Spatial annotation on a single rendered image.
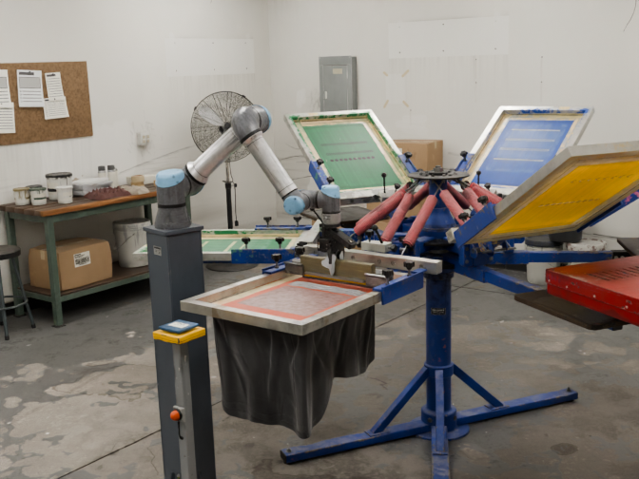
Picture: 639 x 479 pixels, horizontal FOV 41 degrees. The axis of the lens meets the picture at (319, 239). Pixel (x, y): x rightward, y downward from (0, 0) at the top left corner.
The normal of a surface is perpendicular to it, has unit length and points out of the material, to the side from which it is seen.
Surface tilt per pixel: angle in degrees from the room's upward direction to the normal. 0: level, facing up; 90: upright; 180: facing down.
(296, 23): 90
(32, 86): 87
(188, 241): 90
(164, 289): 90
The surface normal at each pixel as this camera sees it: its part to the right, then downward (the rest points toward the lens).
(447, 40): -0.60, 0.18
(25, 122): 0.80, 0.10
